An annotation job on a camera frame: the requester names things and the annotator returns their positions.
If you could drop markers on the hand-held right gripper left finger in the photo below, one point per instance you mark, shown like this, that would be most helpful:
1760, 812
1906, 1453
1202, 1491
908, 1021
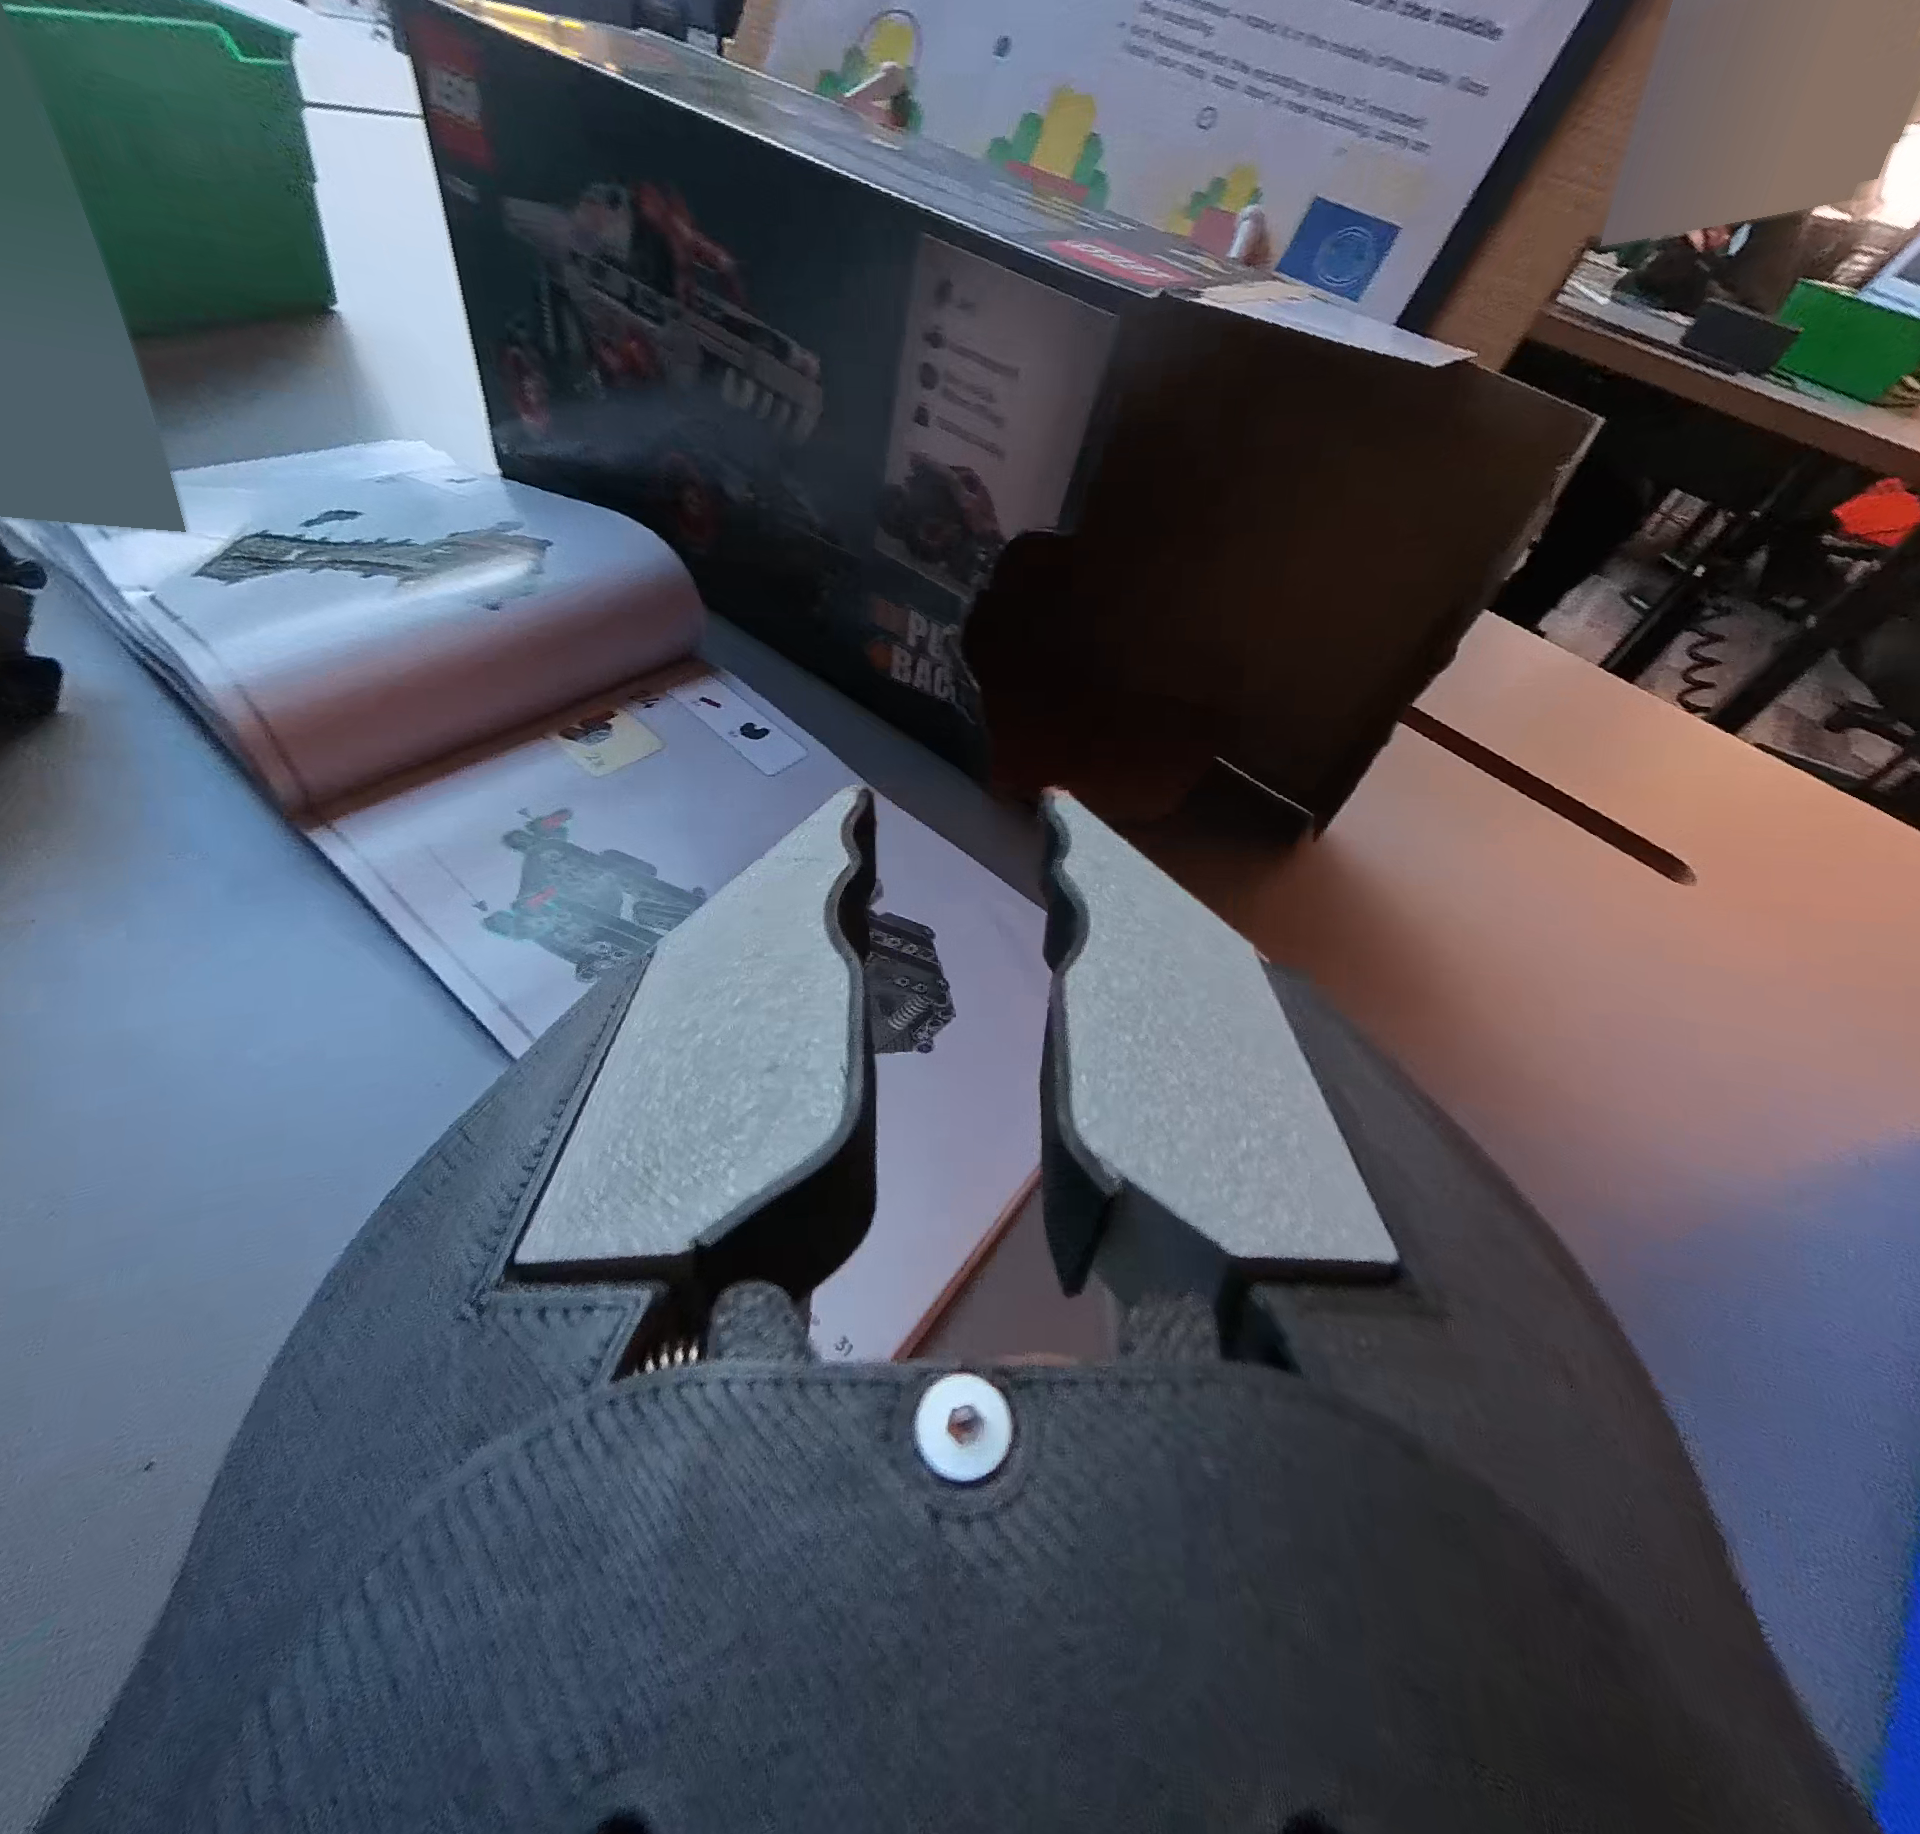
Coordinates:
706, 1099

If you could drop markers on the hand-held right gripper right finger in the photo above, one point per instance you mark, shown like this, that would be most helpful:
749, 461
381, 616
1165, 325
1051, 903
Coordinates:
1215, 1115

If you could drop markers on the lego instruction booklet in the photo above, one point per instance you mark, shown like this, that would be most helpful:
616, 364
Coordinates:
449, 662

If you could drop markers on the black lego set box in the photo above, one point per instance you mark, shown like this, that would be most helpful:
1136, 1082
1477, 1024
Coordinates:
720, 364

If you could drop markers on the partly built lego truck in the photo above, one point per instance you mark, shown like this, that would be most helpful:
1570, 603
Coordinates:
23, 649

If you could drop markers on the orange red object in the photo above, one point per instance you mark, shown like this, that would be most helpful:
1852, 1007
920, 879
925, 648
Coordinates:
1878, 516

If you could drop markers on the cardboard display board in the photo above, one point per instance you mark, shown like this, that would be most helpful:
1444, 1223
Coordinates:
1530, 243

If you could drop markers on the black electronic device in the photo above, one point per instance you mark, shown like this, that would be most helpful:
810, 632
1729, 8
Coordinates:
1741, 337

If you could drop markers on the green bin on wooden table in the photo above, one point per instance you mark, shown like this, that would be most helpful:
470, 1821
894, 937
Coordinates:
1852, 342

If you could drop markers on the white instruction poster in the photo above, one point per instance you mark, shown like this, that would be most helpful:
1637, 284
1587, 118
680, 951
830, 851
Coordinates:
1202, 63

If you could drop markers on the green plastic bin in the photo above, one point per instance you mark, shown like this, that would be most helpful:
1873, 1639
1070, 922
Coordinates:
196, 169

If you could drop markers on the wooden table with dark frame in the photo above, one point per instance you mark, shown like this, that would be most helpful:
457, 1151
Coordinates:
1727, 393

